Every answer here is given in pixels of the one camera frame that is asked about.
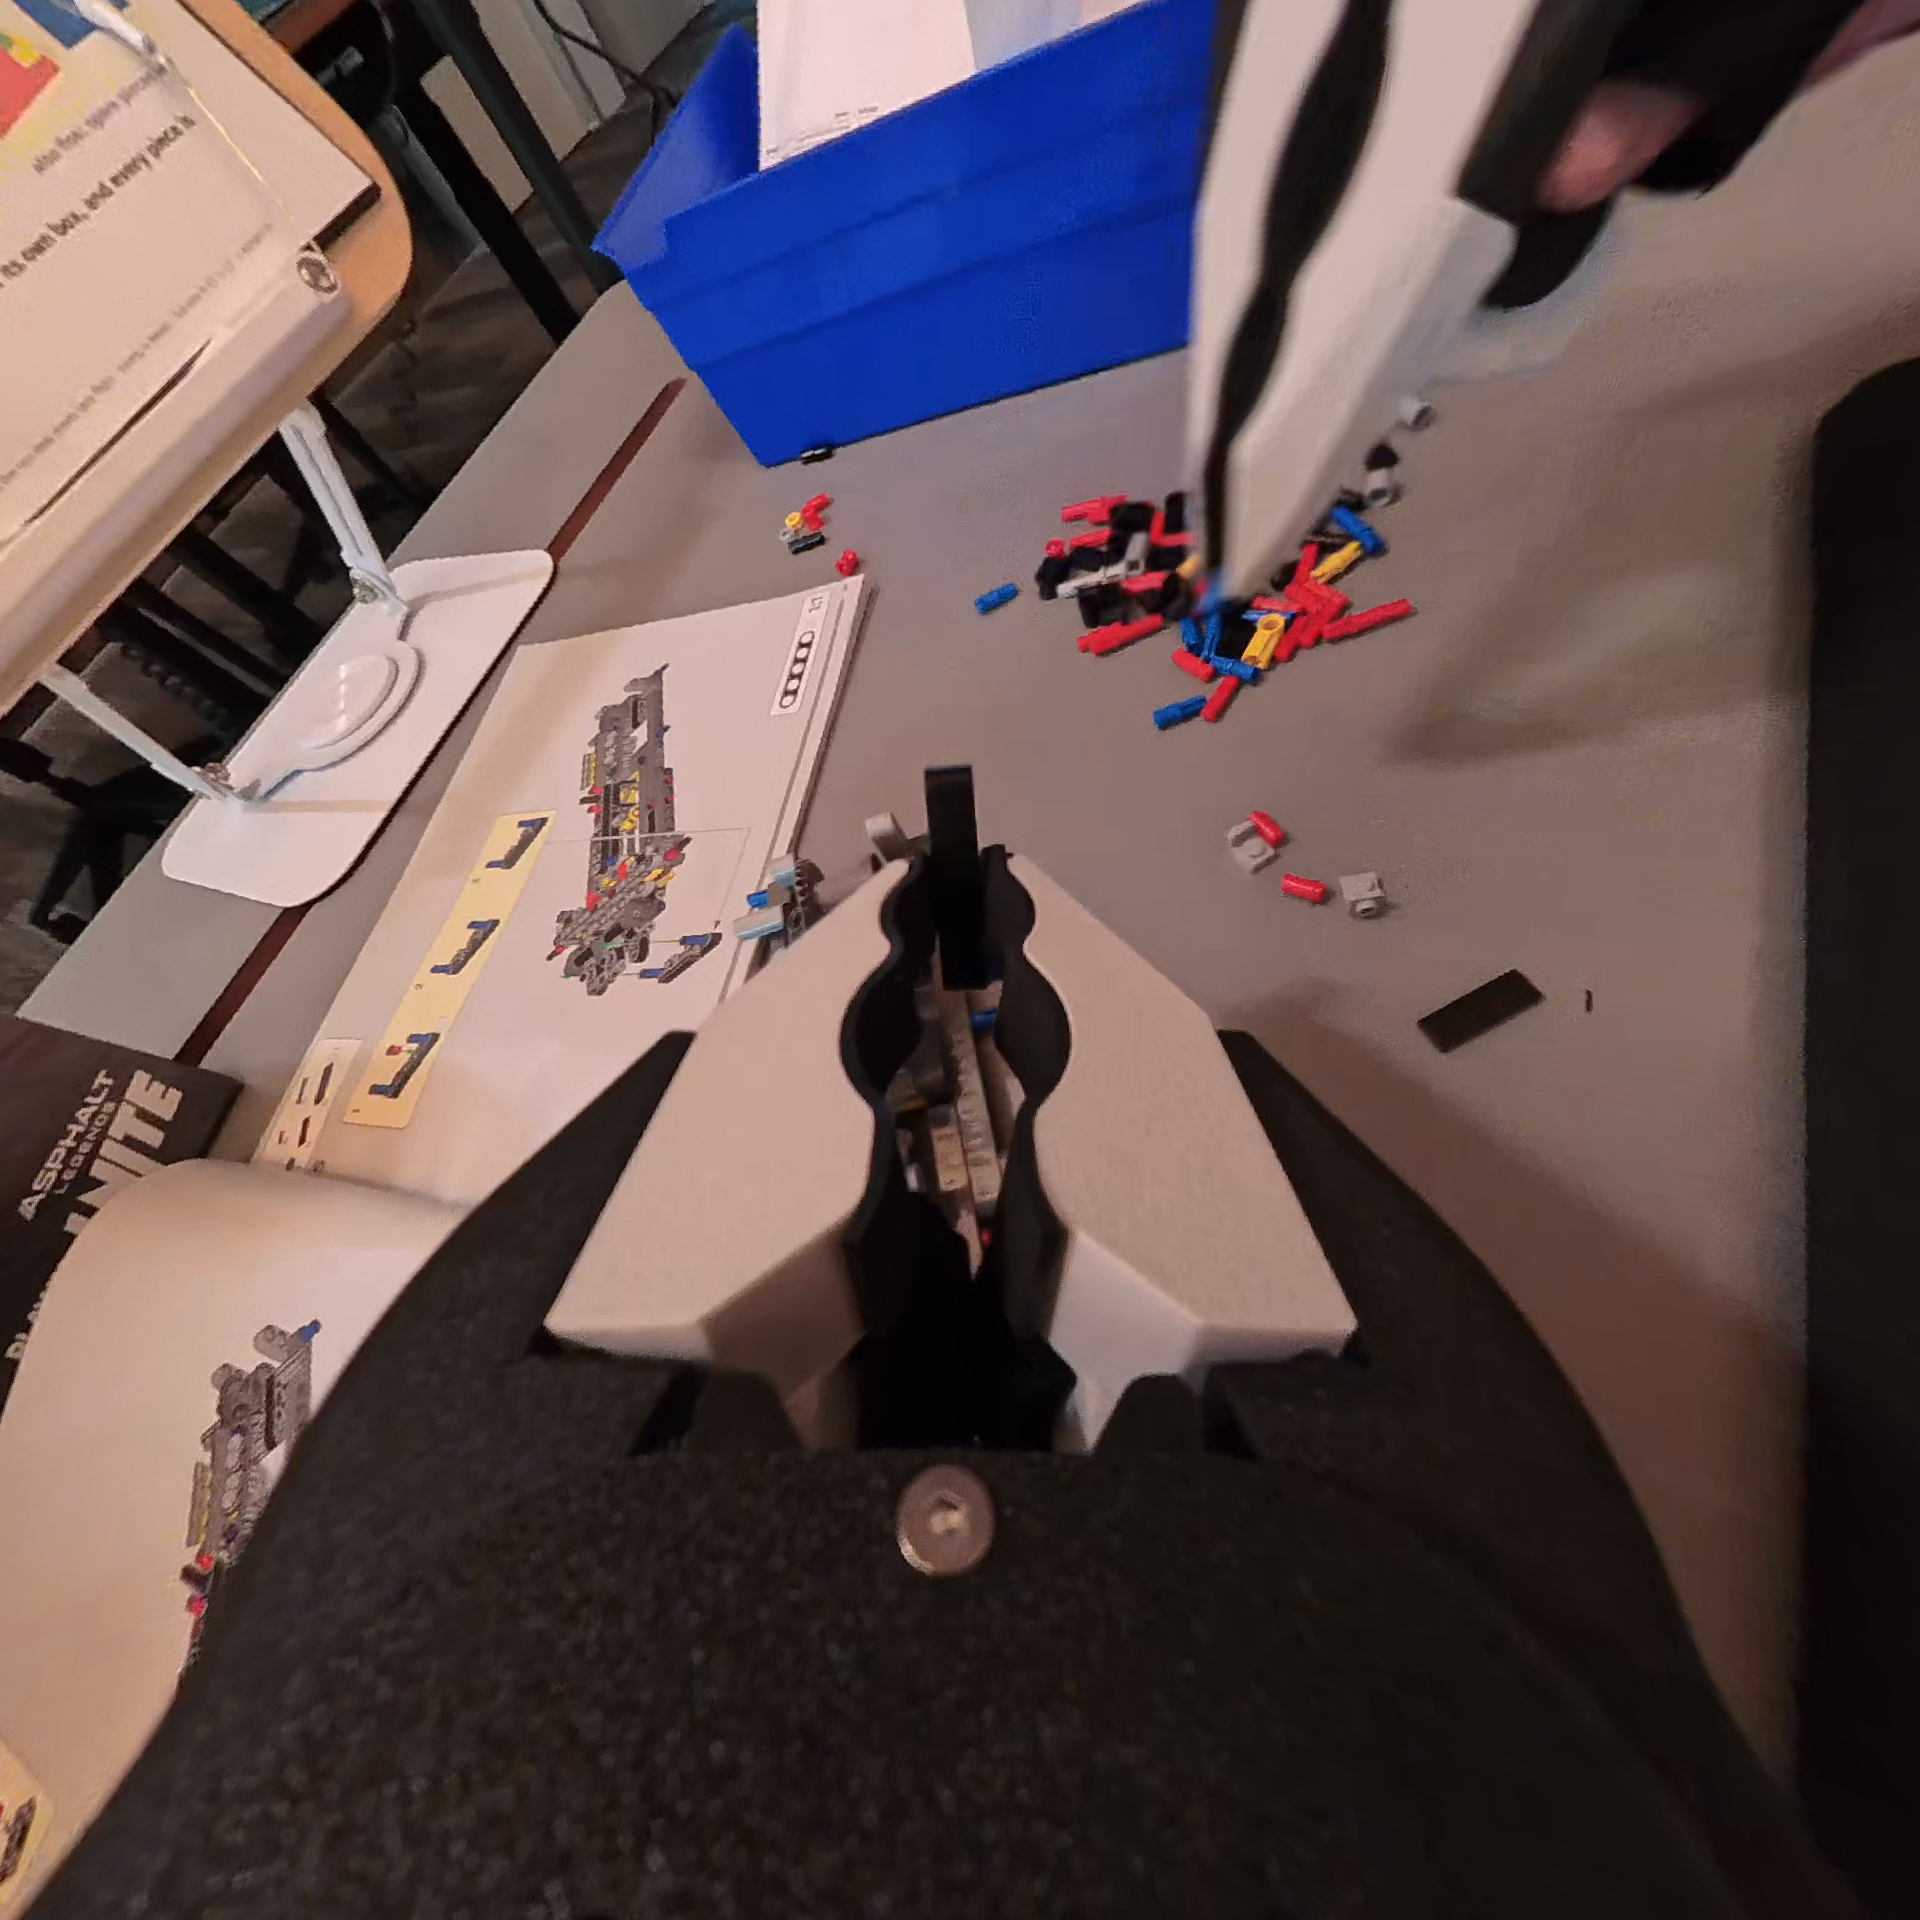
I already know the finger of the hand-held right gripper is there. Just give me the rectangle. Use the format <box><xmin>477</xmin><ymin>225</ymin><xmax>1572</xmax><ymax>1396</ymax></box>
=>
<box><xmin>1218</xmin><ymin>0</ymin><xmax>1565</xmax><ymax>571</ymax></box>
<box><xmin>1182</xmin><ymin>0</ymin><xmax>1355</xmax><ymax>514</ymax></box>

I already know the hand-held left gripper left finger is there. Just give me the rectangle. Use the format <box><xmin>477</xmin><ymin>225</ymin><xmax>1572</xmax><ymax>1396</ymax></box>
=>
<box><xmin>544</xmin><ymin>858</ymin><xmax>924</xmax><ymax>1445</ymax></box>

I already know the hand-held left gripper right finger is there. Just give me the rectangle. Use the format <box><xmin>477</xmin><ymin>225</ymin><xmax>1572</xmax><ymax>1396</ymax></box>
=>
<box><xmin>984</xmin><ymin>849</ymin><xmax>1360</xmax><ymax>1452</ymax></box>

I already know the lego instruction sheet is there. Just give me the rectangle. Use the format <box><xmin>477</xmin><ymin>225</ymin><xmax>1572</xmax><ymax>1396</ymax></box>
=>
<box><xmin>257</xmin><ymin>575</ymin><xmax>874</xmax><ymax>1203</ymax></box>

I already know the long lego chassis assembly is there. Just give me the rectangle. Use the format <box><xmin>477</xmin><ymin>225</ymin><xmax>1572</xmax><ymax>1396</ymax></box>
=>
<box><xmin>736</xmin><ymin>809</ymin><xmax>1022</xmax><ymax>1249</ymax></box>

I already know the short black lego beam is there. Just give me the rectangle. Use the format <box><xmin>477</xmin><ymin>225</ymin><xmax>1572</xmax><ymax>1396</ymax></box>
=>
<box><xmin>922</xmin><ymin>765</ymin><xmax>998</xmax><ymax>993</ymax></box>

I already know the pile of mixed lego pieces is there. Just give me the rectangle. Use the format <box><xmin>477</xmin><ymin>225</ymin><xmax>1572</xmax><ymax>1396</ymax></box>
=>
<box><xmin>1036</xmin><ymin>397</ymin><xmax>1420</xmax><ymax>731</ymax></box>

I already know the flat black lego tile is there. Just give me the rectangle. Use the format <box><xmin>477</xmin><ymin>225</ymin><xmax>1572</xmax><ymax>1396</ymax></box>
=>
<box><xmin>1417</xmin><ymin>966</ymin><xmax>1547</xmax><ymax>1057</ymax></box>

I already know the thick open lego instruction booklet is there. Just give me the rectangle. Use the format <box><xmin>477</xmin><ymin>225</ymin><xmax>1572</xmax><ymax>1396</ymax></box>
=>
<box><xmin>0</xmin><ymin>1159</ymin><xmax>466</xmax><ymax>1892</ymax></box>

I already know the lego box with yellow car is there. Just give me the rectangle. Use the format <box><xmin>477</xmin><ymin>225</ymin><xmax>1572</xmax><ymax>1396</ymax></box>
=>
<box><xmin>0</xmin><ymin>1018</ymin><xmax>245</xmax><ymax>1366</ymax></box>

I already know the person's right hand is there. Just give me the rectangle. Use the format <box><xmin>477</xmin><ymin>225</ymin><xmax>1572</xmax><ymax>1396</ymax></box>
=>
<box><xmin>1546</xmin><ymin>83</ymin><xmax>1707</xmax><ymax>212</ymax></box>

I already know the blue plastic bin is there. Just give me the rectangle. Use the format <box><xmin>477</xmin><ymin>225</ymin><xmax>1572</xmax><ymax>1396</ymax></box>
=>
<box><xmin>592</xmin><ymin>0</ymin><xmax>1216</xmax><ymax>466</ymax></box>

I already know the crumpled white paper bag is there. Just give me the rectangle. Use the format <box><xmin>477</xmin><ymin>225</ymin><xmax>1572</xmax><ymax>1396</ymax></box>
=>
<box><xmin>756</xmin><ymin>0</ymin><xmax>1157</xmax><ymax>167</ymax></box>

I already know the black perforated panel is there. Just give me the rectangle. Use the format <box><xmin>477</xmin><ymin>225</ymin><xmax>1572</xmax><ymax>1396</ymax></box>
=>
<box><xmin>1808</xmin><ymin>359</ymin><xmax>1920</xmax><ymax>1801</ymax></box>

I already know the printed paper sheet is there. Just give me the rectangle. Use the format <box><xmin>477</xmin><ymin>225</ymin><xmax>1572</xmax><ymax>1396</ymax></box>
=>
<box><xmin>0</xmin><ymin>0</ymin><xmax>377</xmax><ymax>542</ymax></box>

